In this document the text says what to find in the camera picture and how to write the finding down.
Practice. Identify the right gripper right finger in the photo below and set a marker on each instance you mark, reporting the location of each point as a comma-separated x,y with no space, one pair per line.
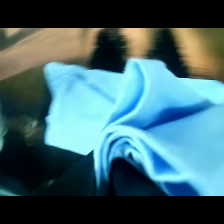
131,180

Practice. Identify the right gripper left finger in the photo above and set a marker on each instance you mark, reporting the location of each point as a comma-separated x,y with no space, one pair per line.
75,181

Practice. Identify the light blue garment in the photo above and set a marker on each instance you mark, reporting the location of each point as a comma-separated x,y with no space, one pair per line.
166,123

